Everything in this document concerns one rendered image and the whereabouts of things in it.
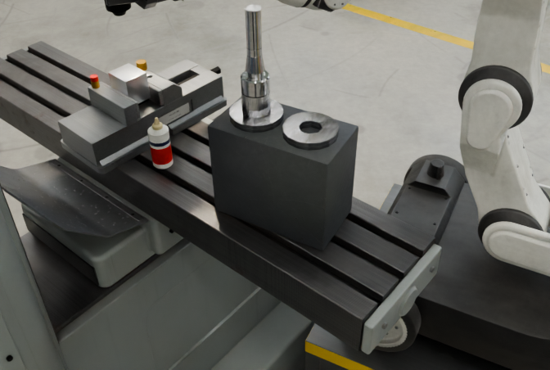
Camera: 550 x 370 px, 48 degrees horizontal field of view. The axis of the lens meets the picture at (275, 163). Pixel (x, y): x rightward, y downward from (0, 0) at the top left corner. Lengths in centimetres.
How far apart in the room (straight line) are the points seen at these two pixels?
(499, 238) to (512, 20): 49
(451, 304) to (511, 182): 30
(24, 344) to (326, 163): 58
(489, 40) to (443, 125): 182
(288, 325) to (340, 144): 97
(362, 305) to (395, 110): 222
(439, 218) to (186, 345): 72
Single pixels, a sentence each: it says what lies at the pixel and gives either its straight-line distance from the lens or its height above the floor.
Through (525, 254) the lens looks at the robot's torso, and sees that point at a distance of 148.
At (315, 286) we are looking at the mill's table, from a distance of 100.
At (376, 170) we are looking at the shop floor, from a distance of 272.
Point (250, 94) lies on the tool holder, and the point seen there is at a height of 116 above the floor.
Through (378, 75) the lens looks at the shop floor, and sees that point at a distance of 342.
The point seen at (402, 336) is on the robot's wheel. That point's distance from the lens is 149.
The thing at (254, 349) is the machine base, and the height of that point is 20.
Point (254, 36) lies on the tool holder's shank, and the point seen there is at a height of 126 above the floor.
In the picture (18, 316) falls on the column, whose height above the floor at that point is 87.
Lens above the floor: 167
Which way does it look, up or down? 38 degrees down
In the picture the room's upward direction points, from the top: 1 degrees counter-clockwise
